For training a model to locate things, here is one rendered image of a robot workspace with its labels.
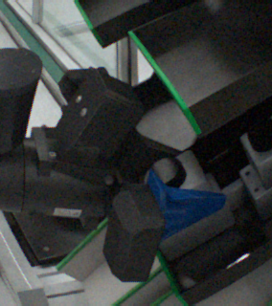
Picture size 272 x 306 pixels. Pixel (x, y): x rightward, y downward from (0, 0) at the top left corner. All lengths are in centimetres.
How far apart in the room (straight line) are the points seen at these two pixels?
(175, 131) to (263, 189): 16
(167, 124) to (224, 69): 22
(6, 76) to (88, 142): 9
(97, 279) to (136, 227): 38
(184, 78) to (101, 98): 6
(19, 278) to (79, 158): 43
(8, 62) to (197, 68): 14
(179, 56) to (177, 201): 10
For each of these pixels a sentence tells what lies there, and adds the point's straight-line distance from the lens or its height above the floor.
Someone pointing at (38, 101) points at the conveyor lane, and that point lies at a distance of 141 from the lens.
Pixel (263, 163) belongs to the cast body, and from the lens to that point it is 54.
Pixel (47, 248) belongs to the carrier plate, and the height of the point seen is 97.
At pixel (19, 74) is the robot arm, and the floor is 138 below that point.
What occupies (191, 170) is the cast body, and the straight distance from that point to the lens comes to 56.
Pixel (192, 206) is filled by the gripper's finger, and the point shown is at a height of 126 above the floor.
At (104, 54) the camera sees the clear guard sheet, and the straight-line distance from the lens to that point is 129.
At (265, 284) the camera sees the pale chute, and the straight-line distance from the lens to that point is 67.
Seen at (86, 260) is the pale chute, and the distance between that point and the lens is 84.
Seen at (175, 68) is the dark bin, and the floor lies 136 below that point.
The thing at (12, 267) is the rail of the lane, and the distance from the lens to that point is 94.
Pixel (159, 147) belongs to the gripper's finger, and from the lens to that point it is 59.
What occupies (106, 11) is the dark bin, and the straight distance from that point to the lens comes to 63.
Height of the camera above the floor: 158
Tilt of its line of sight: 33 degrees down
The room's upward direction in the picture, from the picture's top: 2 degrees counter-clockwise
